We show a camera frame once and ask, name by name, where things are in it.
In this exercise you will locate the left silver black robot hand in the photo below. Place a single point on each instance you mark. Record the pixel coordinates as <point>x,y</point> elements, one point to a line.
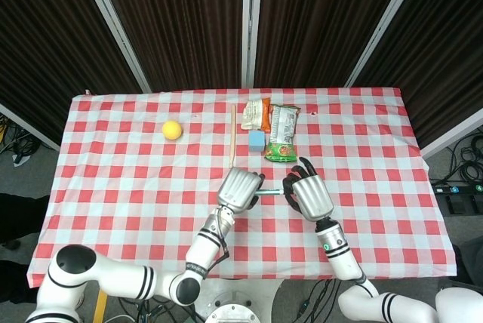
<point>237,189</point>

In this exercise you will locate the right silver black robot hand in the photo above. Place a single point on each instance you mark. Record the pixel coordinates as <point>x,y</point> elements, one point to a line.
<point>311,196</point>

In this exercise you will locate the small silver green tool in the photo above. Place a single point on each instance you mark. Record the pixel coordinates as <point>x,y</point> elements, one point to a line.
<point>269,191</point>

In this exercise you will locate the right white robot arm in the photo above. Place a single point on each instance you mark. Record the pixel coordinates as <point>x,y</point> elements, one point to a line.
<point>339,259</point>

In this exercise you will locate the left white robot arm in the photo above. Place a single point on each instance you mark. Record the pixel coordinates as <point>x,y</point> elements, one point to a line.
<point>200,251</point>

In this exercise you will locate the light blue cube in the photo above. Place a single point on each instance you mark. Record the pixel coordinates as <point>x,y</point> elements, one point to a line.
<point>257,142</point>

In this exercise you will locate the wooden stick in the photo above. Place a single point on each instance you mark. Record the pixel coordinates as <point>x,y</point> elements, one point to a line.
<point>233,138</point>

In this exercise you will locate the green silver snack packet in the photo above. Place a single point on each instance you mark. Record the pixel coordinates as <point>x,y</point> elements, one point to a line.
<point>282,130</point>

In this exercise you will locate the white orange snack packet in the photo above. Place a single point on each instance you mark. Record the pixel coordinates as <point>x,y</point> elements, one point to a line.
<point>254,113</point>

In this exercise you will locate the yellow ball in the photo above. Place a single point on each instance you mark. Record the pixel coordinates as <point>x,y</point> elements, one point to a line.
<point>172,130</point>

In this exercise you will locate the white robot torso base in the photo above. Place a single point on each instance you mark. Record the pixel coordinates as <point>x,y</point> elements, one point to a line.
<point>235,304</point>

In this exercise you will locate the red white checkered tablecloth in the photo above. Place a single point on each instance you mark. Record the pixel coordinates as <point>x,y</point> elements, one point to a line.
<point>113,187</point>

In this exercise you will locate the dark ribbed partition panel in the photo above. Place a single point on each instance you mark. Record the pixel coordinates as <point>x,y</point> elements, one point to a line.
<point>445,36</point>
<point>320,17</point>
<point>45,36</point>
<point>181,17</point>

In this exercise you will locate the black bag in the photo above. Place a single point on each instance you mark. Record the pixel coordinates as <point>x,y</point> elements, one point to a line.
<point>19,221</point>

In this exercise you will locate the yellow post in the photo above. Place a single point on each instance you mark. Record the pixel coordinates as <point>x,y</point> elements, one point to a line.
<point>100,306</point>

